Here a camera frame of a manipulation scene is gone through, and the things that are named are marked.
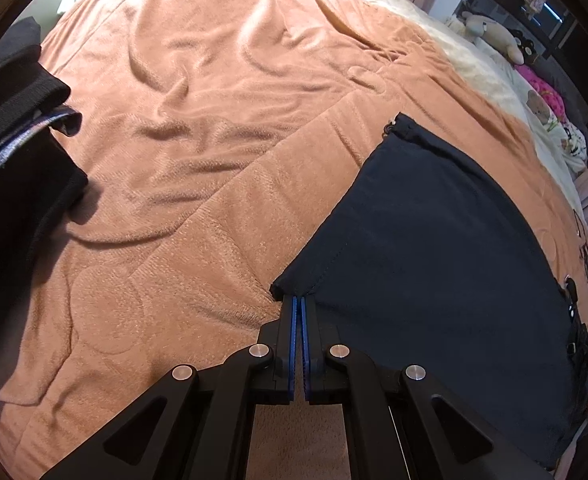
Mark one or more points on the dark brown plush toy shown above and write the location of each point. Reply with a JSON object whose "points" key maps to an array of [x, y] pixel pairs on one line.
{"points": [[527, 47]]}

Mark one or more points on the dark navy pants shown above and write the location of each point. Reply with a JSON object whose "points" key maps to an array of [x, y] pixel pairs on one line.
{"points": [[423, 260]]}

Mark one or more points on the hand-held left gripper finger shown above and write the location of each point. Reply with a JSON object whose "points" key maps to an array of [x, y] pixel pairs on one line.
{"points": [[305, 330], [294, 330]]}

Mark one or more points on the orange fleece blanket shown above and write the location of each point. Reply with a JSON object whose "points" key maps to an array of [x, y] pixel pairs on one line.
{"points": [[199, 135]]}

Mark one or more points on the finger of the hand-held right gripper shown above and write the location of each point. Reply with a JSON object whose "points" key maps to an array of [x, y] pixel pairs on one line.
{"points": [[571, 305]]}

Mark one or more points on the patterned purple cloth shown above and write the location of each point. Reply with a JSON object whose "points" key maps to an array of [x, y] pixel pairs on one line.
{"points": [[49, 122]]}

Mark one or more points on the beige plush toy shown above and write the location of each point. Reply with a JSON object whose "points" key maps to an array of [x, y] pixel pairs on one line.
{"points": [[498, 35]]}

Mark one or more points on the black ribbed garment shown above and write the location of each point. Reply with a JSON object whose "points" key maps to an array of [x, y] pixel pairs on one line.
{"points": [[9, 95]]}

